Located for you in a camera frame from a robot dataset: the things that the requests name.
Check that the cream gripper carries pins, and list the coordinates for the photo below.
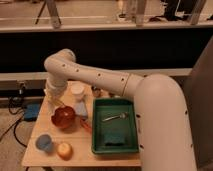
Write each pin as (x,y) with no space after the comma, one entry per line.
(53,103)

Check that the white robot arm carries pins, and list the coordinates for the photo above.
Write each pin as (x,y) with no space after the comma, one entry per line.
(163,126)

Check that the red bowl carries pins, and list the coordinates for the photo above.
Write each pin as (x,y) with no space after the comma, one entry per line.
(63,117)

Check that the blue power box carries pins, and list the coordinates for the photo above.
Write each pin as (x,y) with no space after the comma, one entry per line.
(31,112)

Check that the white cup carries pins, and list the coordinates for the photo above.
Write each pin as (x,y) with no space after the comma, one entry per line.
(78,91)

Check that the wooden table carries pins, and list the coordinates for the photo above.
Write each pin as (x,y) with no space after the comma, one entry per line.
(80,141)

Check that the blue cup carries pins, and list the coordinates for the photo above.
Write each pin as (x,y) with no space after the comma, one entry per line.
(44,143)

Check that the small dark can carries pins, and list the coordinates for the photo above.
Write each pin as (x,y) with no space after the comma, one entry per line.
(96,91)

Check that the apple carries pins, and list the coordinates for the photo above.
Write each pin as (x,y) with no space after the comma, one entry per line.
(64,151)

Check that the green plastic tray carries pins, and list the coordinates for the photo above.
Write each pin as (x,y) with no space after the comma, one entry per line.
(113,127)

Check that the silver fork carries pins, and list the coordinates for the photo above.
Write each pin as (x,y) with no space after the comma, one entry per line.
(122,116)

